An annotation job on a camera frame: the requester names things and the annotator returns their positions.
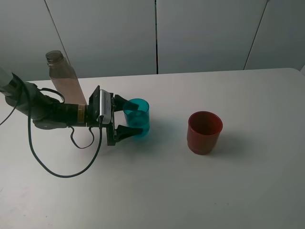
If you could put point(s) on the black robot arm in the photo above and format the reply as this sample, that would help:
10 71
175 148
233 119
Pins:
49 113

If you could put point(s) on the red plastic cup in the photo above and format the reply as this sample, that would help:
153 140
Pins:
203 132

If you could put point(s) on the teal translucent plastic cup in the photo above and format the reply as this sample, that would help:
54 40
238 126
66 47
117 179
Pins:
138 118

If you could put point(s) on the clear brown plastic bottle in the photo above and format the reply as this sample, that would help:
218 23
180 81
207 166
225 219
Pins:
64 78

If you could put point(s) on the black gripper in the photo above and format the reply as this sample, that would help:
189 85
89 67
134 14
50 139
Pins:
113 135

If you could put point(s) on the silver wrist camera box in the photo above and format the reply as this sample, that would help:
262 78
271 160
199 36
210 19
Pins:
104 110

